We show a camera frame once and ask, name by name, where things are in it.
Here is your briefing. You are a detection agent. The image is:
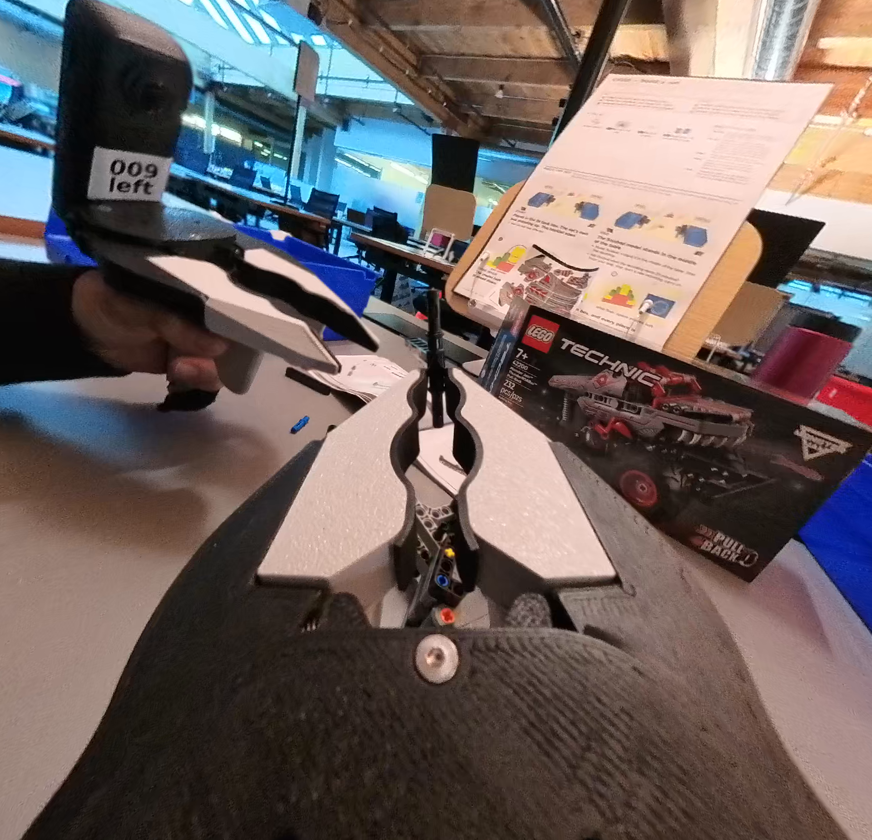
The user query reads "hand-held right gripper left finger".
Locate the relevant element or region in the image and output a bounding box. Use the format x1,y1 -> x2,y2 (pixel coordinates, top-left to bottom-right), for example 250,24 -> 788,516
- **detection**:
258,369 -> 437,592

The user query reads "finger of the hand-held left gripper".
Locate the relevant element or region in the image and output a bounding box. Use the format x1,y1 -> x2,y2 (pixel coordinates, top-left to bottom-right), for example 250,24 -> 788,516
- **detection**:
146,254 -> 342,376
235,244 -> 381,352

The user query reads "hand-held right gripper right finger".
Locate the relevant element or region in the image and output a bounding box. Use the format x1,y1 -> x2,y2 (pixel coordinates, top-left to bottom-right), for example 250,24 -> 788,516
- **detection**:
443,369 -> 618,585

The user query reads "partly built toy model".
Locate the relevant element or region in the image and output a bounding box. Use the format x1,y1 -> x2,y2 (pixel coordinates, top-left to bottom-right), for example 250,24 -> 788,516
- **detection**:
402,499 -> 478,628

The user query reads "black toy axle pin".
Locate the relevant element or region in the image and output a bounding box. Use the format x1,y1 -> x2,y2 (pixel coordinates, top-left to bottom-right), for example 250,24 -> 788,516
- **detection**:
424,290 -> 452,427

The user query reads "person's left forearm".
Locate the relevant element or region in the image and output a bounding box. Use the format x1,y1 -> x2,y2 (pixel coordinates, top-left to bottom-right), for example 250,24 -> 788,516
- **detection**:
0,257 -> 130,386

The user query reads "person's left hand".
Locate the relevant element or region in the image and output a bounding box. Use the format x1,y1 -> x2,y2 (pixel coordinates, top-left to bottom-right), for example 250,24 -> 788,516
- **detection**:
71,261 -> 226,395

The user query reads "blue bin with label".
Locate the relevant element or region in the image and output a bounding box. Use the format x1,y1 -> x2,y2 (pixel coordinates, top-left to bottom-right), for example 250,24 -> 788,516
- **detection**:
44,207 -> 379,342

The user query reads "long wooden table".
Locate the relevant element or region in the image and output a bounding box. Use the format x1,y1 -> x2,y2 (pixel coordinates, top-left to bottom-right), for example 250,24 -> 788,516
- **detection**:
347,230 -> 459,303
170,166 -> 335,245

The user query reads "black office chair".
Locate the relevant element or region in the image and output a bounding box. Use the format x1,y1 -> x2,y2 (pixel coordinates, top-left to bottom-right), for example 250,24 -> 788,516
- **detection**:
300,189 -> 342,238

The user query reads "open instruction booklet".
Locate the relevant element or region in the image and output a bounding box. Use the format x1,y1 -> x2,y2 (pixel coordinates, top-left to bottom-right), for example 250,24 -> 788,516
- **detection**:
303,355 -> 478,494

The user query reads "black toy truck box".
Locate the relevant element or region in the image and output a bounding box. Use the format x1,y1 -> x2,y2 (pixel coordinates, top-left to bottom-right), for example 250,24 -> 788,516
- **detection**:
480,302 -> 872,582

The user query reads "maroon roll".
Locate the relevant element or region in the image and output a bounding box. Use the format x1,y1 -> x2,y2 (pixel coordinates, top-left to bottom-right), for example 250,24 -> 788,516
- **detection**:
753,326 -> 852,405

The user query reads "blue plastic bin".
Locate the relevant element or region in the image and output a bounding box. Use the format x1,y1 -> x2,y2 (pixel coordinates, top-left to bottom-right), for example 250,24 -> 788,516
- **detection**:
797,455 -> 872,633

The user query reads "printed instruction sheet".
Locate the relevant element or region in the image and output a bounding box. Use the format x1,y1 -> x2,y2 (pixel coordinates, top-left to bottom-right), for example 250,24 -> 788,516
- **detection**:
453,74 -> 835,351

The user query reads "silver ventilation duct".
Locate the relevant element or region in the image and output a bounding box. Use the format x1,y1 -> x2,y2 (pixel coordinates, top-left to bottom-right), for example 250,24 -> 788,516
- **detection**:
753,0 -> 833,81

